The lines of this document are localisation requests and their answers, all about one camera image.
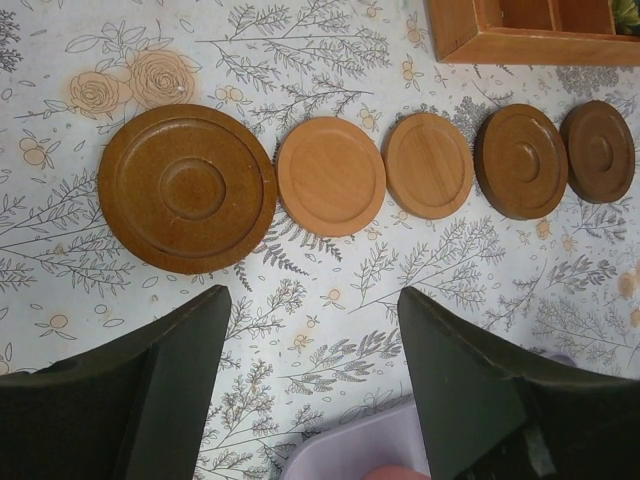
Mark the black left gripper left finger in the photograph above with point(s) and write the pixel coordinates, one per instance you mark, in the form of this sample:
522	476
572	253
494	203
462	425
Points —
133	408

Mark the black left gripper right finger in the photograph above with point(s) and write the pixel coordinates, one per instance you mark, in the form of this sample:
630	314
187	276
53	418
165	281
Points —
489	409

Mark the large dark wooden saucer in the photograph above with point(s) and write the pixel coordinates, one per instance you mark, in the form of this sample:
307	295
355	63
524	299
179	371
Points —
187	188

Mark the light wooden coaster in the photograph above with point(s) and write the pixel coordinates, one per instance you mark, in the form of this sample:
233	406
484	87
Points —
331	177
428	165

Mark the pink mug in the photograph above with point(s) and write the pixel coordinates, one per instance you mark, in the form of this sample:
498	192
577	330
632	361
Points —
395	472

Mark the lilac plastic tray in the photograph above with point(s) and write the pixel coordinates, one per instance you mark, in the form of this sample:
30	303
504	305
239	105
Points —
392	438

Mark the wooden compartment box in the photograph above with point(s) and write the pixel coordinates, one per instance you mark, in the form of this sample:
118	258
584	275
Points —
556	33

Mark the dark rolled sock green-yellow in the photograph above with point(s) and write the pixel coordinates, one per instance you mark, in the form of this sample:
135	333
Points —
626	17

